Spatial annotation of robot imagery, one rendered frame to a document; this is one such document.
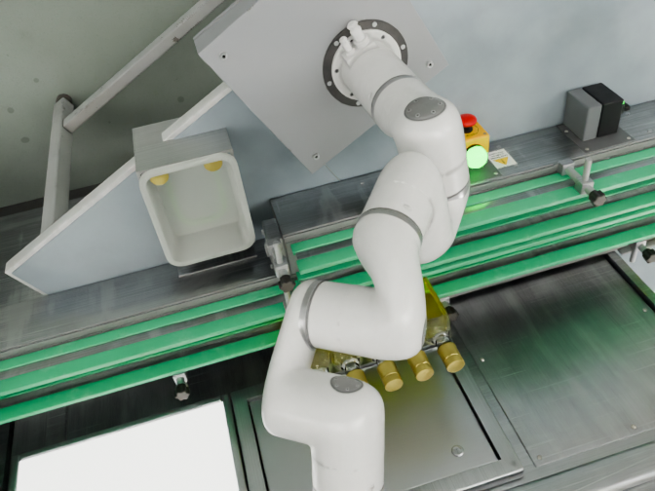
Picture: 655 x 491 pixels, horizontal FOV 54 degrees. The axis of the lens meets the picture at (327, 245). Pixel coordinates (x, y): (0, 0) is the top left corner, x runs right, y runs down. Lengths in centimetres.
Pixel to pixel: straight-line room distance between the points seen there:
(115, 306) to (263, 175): 39
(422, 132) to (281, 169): 47
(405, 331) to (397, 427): 55
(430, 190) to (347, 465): 35
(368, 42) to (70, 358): 78
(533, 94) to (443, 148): 55
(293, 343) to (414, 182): 25
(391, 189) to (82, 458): 84
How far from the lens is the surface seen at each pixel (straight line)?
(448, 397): 130
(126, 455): 134
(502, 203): 130
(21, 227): 205
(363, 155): 132
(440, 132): 89
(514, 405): 134
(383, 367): 116
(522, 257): 143
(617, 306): 155
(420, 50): 120
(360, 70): 107
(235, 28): 108
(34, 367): 134
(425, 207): 81
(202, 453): 129
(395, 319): 72
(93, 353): 130
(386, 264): 73
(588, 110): 141
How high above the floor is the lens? 181
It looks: 48 degrees down
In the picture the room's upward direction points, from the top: 157 degrees clockwise
